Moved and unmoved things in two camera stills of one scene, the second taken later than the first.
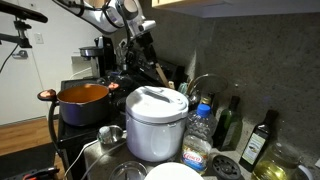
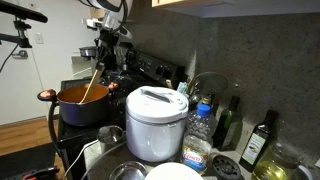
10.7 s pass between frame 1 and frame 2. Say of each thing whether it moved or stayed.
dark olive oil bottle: stayed
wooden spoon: moved
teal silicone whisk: stayed
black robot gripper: moved
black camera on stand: stayed
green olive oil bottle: stayed
